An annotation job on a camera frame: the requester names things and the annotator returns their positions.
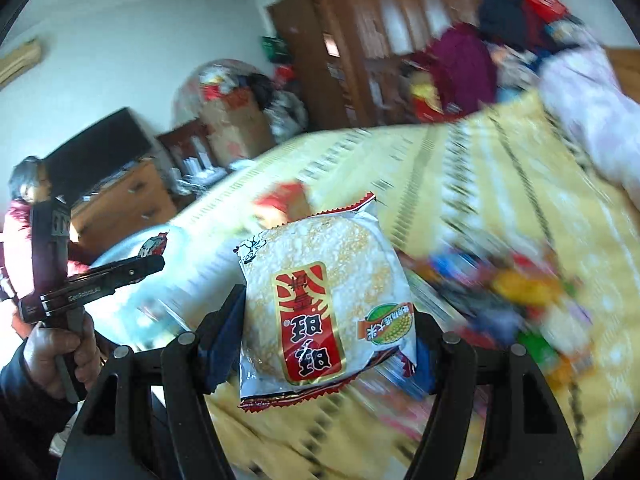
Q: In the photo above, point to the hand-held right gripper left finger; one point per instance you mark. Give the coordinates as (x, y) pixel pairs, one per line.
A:
(227, 345)

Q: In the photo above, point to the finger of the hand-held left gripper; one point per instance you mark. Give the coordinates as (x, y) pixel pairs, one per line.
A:
(130, 267)

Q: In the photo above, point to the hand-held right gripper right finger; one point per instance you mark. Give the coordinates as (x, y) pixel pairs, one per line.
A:
(427, 375)

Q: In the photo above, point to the light blue plastic basin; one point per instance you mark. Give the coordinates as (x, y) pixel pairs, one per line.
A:
(165, 280)

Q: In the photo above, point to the red white rice cracker packet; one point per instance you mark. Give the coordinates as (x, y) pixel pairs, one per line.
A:
(320, 300)

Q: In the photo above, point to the person's left forearm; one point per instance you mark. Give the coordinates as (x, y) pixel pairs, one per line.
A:
(25, 410)

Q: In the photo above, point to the person's left hand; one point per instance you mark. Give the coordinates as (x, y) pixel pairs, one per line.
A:
(42, 355)

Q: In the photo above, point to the wooden dresser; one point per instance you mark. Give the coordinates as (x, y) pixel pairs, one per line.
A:
(125, 200)

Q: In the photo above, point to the black television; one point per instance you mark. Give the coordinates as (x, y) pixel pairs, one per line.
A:
(100, 150)

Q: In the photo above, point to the pile of snack packets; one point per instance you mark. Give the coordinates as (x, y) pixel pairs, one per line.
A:
(500, 300)

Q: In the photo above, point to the dark wooden shelf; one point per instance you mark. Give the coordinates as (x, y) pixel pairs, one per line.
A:
(190, 160)

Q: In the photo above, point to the orange red carton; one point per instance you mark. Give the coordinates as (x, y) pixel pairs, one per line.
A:
(282, 202)

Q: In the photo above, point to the cardboard box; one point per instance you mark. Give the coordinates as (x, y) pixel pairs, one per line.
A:
(240, 130)

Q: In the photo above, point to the air conditioner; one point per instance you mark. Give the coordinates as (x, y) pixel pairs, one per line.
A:
(20, 62)

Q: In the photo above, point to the yellow patterned bedsheet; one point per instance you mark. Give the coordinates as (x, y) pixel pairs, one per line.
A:
(500, 185)

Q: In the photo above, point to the clear plastic bag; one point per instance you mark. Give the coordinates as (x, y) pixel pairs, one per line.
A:
(215, 75)

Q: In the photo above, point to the black bag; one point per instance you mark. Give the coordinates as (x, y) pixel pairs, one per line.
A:
(262, 90)

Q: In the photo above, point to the green bag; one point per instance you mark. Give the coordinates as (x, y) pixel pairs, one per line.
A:
(274, 47)

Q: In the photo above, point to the red gold box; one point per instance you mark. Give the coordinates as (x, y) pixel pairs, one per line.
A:
(425, 95)

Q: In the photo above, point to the pink floral quilt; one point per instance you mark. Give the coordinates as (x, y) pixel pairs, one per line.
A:
(595, 120)

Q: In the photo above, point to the maroon garment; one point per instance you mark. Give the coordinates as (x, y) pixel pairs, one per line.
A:
(462, 70)

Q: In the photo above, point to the brown wooden wardrobe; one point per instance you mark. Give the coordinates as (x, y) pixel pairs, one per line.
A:
(380, 20)

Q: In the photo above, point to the pile of clothes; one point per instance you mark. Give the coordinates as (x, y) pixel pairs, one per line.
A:
(520, 25)

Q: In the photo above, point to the wooden headboard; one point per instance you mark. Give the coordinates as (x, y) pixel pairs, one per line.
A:
(627, 70)

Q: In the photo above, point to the red bag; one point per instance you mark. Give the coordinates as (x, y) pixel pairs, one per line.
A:
(545, 0)

